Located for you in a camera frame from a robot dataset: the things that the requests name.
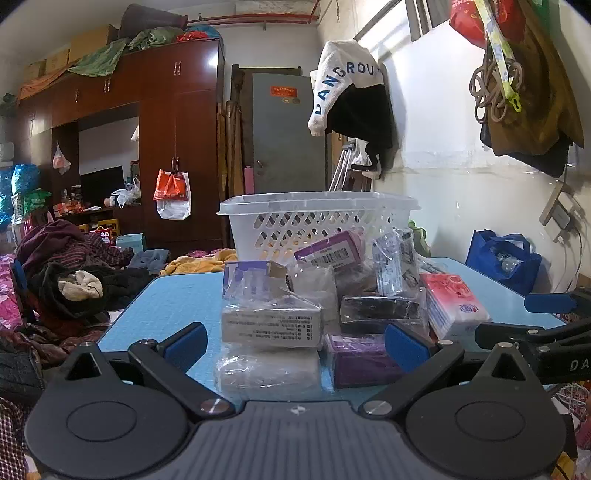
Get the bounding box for blue woven sacks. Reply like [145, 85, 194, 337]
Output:
[0, 163, 41, 232]

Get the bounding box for white black hanging jacket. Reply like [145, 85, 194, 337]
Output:
[308, 40, 400, 180]

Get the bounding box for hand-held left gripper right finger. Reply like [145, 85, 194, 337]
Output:
[358, 322, 536, 420]

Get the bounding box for red hanging bag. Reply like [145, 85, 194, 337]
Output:
[449, 0, 527, 51]

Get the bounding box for blue grey cloth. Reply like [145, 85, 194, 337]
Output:
[128, 248, 171, 274]

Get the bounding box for purple box with barcode label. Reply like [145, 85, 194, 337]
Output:
[294, 229, 366, 274]

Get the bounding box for green cloth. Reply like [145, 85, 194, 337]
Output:
[69, 27, 185, 78]

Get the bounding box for clear-wrapped white pack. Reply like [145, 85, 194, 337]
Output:
[215, 346, 322, 398]

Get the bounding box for wooden boards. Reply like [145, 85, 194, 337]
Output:
[216, 65, 246, 241]

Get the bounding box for blue fabric bag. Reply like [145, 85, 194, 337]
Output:
[465, 229, 542, 296]

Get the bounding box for dark purple box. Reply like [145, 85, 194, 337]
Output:
[324, 332, 403, 389]

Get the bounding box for brown hanging bag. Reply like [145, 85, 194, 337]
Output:
[479, 0, 585, 178]

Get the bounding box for white plastic lattice basket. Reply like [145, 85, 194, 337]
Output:
[217, 191, 422, 265]

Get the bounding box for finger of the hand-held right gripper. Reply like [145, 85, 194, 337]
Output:
[475, 319, 591, 352]
[524, 288, 591, 317]

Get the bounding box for red ceiling pipe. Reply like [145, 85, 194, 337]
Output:
[187, 13, 320, 26]

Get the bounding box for cardboard boxes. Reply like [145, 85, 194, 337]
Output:
[23, 24, 118, 79]

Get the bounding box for blue purple box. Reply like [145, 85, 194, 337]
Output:
[223, 260, 291, 302]

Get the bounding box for clear packet with black item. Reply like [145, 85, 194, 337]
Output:
[373, 230, 420, 297]

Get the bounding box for pile of dark clothes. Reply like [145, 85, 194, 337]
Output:
[14, 219, 153, 342]

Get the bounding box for yellow blanket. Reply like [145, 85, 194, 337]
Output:
[159, 249, 238, 277]

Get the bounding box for dark quilted cloth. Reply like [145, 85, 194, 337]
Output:
[0, 339, 45, 408]

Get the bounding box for metal crutches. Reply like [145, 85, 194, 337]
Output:
[328, 141, 358, 192]

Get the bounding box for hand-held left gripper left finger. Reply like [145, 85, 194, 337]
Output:
[59, 322, 235, 421]

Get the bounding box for orange white plastic bag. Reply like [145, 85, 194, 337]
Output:
[153, 168, 191, 220]

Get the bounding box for wall power strip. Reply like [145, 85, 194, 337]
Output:
[539, 182, 583, 241]

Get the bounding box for grey metal door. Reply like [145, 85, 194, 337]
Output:
[252, 73, 328, 195]

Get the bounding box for black box in plastic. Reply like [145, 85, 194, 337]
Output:
[340, 295, 424, 334]

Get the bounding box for coiled beige rope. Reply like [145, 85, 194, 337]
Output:
[469, 60, 525, 123]

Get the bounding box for dark wooden wardrobe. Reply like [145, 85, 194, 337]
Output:
[16, 38, 227, 252]

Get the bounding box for teal box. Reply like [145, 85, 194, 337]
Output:
[115, 233, 147, 253]

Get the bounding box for black television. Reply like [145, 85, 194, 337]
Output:
[79, 165, 126, 207]

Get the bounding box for grey white printed box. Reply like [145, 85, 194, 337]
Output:
[221, 305, 325, 348]

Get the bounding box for green printed sack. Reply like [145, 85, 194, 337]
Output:
[22, 188, 52, 217]

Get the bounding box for yellow green strap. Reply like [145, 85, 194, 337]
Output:
[475, 0, 523, 112]

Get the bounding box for red white tissue pack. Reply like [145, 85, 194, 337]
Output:
[419, 272, 491, 341]

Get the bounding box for pink plastic bag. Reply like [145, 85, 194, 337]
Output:
[52, 141, 72, 175]

